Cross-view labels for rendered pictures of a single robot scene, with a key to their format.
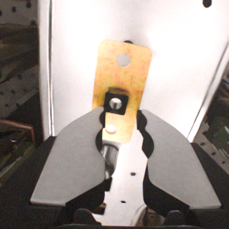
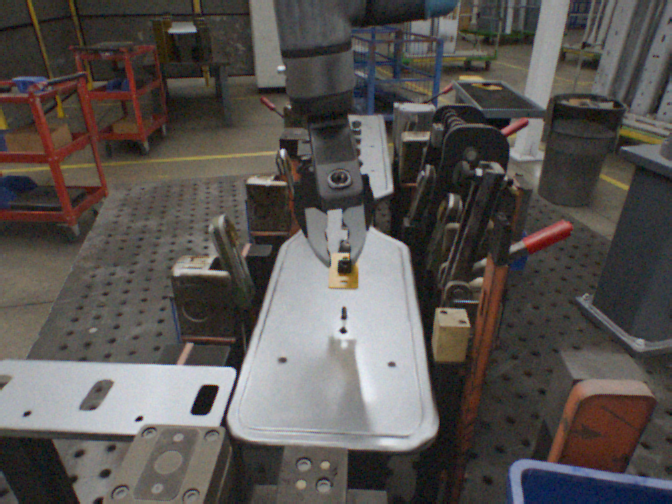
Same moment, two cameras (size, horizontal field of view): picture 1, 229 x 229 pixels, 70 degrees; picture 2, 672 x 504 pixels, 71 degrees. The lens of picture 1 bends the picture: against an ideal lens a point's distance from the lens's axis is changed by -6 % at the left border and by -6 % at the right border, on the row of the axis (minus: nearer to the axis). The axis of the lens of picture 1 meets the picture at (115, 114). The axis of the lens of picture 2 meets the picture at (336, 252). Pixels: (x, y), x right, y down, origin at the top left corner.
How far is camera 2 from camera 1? 49 cm
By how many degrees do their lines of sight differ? 30
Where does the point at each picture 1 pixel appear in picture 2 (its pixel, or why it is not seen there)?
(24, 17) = not seen: hidden behind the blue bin
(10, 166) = (437, 237)
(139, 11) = (337, 349)
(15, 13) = not seen: hidden behind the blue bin
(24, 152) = (431, 256)
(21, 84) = (514, 385)
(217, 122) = (249, 298)
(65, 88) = (393, 303)
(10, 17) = not seen: hidden behind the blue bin
